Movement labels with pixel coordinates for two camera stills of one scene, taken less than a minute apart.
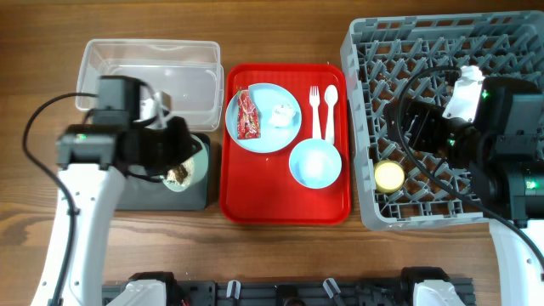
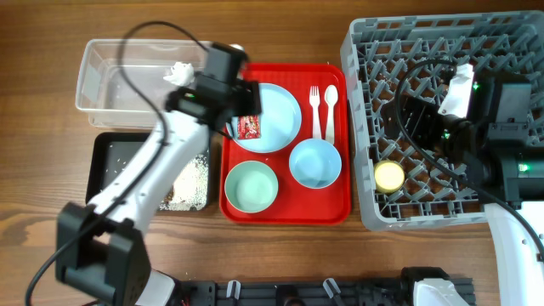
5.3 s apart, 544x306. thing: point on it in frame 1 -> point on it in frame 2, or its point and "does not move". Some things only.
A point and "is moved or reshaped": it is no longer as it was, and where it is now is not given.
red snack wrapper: x=248 y=121 does not move
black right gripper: x=428 y=117 does not move
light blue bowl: x=315 y=163 does not move
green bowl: x=200 y=167 -> x=251 y=186
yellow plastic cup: x=389 y=176 does not move
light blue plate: x=272 y=138 does not move
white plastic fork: x=314 y=102 does not move
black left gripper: x=187 y=146 -> x=252 y=104
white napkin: x=282 y=116 -> x=181 y=74
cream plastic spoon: x=331 y=97 does not move
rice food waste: x=182 y=174 is moved or reshaped
